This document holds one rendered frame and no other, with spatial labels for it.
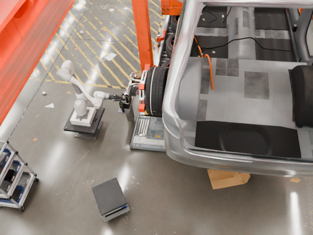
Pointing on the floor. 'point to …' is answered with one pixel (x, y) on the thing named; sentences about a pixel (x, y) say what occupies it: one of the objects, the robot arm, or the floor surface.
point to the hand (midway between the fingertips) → (123, 99)
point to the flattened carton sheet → (227, 178)
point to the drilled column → (130, 114)
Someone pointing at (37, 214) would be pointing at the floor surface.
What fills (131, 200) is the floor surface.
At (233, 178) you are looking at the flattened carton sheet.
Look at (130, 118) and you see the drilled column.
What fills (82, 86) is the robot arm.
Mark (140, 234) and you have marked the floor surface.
